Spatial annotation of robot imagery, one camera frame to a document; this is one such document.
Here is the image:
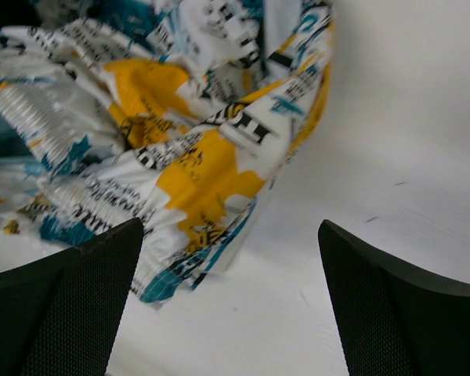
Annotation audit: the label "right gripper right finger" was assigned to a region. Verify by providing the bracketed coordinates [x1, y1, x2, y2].
[318, 220, 470, 375]

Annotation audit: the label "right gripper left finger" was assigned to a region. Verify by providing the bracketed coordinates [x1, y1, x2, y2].
[0, 219, 143, 375]

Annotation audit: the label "white yellow teal printed shorts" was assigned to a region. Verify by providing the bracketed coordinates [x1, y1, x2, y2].
[0, 1, 334, 305]

